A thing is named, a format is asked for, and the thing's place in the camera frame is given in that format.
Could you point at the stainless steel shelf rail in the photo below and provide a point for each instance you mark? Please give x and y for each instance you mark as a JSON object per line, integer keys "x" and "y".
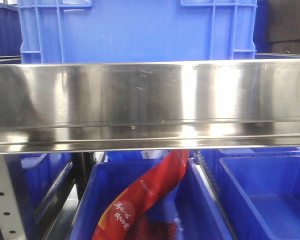
{"x": 157, "y": 105}

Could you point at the blue bin lower left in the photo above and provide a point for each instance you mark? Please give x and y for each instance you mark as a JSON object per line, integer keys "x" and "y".
{"x": 41, "y": 170}

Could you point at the empty blue bin right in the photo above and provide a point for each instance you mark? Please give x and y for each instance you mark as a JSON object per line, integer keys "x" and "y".
{"x": 261, "y": 196}

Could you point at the blue bin with red bag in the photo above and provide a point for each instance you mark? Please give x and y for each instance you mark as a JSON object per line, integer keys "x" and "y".
{"x": 189, "y": 205}

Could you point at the large light blue crate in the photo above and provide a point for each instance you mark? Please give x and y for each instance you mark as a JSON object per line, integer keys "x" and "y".
{"x": 116, "y": 31}

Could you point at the dark red packet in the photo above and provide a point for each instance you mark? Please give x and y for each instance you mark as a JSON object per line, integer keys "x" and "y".
{"x": 144, "y": 229}

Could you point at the white perforated rack post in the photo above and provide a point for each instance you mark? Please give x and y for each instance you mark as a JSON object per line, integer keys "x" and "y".
{"x": 11, "y": 224}

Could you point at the red snack bag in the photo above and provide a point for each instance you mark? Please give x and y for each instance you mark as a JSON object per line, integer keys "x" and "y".
{"x": 126, "y": 209}

